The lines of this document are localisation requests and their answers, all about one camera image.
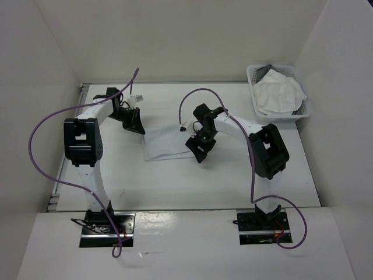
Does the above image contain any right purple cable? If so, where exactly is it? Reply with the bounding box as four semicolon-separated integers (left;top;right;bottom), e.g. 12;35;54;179
178;87;308;250

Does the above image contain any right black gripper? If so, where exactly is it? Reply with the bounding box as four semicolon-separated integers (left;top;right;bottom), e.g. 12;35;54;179
185;128;217;163

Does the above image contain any white skirt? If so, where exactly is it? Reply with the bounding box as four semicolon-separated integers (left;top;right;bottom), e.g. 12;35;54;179
252;69;307;116
142;124;194;162

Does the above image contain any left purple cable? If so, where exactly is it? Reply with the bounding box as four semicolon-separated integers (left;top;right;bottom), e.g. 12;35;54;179
27;67;140;258

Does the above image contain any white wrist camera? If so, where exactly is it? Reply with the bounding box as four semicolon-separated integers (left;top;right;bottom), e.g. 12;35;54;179
180;121;202;137
126;94;143;108

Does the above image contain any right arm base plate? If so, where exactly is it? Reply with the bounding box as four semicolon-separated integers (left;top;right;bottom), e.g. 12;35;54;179
233;211;293;245

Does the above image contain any purple cable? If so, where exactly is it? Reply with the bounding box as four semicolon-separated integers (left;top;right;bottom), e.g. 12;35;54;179
27;67;140;258
178;87;308;250

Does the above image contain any white plastic laundry basket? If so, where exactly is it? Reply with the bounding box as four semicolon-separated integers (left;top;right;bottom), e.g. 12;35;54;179
246;64;312;123

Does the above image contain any white skirt in basket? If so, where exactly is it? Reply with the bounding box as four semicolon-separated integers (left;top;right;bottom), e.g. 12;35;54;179
252;69;307;116

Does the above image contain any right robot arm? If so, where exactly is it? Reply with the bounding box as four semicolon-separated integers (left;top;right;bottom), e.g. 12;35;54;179
186;104;290;229

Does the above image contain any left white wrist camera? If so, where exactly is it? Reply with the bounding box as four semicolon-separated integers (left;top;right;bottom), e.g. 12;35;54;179
126;94;143;108

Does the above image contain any dark garment in basket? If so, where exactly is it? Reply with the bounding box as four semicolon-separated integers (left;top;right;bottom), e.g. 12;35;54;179
256;64;277;83

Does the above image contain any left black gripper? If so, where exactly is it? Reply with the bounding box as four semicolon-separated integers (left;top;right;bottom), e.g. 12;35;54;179
107;107;145;135

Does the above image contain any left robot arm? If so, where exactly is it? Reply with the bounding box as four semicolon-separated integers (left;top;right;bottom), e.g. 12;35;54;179
64;87;145;233

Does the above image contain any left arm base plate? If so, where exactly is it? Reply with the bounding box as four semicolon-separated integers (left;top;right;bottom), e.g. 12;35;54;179
71;211;135;248

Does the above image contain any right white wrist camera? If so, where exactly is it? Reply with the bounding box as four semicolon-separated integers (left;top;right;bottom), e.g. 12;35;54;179
180;121;202;137

